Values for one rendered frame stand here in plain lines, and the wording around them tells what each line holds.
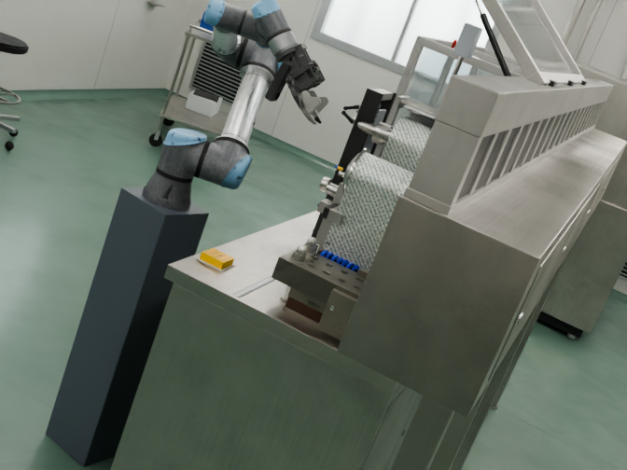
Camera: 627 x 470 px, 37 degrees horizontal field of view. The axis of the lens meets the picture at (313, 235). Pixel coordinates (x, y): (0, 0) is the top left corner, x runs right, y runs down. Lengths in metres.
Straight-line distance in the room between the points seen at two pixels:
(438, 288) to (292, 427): 0.93
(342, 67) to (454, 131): 6.83
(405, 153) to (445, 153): 1.12
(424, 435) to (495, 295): 0.32
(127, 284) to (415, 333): 1.48
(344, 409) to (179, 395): 0.46
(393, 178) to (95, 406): 1.25
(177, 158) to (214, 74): 6.02
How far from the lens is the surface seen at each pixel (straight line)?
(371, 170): 2.45
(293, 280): 2.34
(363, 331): 1.61
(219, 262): 2.49
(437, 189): 1.55
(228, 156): 2.82
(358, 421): 2.32
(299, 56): 2.55
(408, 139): 2.66
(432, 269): 1.55
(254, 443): 2.45
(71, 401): 3.16
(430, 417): 1.70
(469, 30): 2.96
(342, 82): 8.34
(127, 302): 2.92
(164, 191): 2.84
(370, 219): 2.46
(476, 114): 1.52
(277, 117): 8.57
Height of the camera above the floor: 1.76
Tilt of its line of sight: 16 degrees down
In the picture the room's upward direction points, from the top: 21 degrees clockwise
